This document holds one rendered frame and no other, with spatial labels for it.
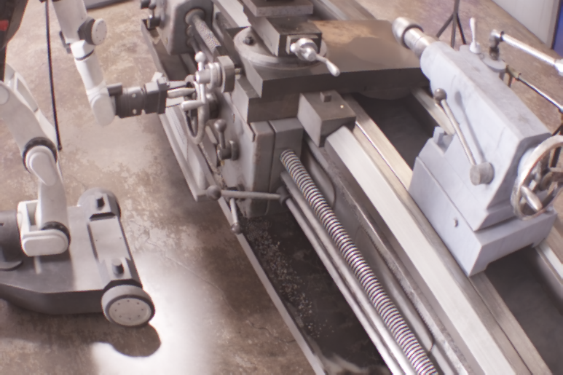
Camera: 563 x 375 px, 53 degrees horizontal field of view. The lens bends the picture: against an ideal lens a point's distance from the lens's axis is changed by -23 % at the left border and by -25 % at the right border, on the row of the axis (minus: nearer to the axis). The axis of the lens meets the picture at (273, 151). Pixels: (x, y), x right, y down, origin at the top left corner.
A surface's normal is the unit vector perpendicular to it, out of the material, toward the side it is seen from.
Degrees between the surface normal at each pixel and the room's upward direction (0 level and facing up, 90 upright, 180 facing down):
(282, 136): 90
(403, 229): 36
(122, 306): 90
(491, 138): 76
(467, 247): 90
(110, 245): 0
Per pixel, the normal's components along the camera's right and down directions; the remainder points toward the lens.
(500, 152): -0.88, -0.06
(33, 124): 0.34, 0.57
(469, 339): -0.47, -0.57
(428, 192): -0.93, 0.15
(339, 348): 0.09, -0.81
